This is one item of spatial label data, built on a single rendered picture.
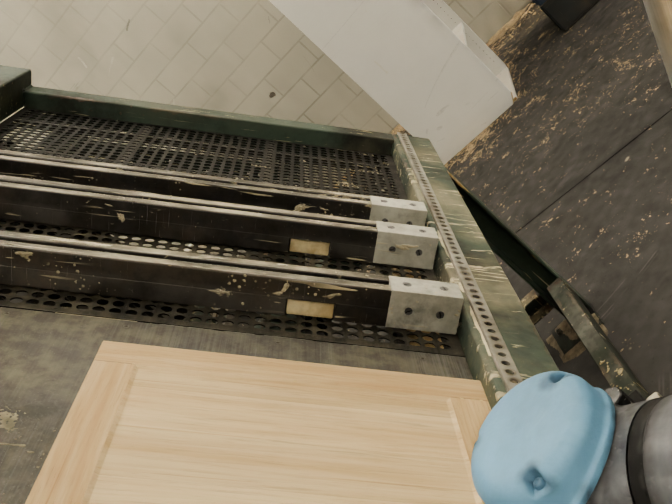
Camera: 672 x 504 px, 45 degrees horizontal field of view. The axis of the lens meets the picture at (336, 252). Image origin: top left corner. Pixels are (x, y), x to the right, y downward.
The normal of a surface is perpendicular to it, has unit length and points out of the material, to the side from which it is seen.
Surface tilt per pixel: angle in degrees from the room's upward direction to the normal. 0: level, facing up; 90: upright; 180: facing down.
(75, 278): 90
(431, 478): 55
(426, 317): 90
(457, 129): 90
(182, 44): 90
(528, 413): 0
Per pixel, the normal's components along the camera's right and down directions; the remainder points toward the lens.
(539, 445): -0.73, -0.62
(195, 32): -0.09, 0.50
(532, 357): 0.15, -0.92
